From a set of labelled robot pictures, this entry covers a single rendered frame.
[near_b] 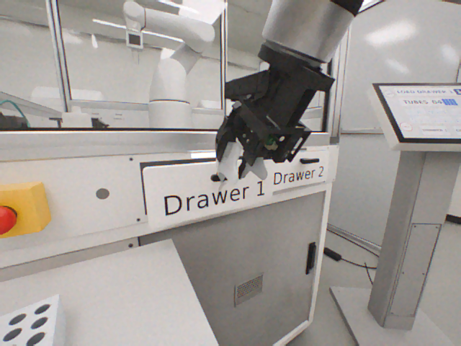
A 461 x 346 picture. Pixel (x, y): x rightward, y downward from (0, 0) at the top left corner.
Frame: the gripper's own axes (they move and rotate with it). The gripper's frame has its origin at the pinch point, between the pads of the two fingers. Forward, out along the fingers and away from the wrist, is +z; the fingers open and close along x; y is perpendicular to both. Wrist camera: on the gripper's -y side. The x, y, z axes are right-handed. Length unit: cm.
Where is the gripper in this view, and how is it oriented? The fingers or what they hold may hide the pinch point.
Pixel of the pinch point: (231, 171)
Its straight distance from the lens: 33.0
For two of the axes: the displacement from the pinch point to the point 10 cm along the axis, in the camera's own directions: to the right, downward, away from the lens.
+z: -2.8, 7.0, 6.6
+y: 4.0, 7.1, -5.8
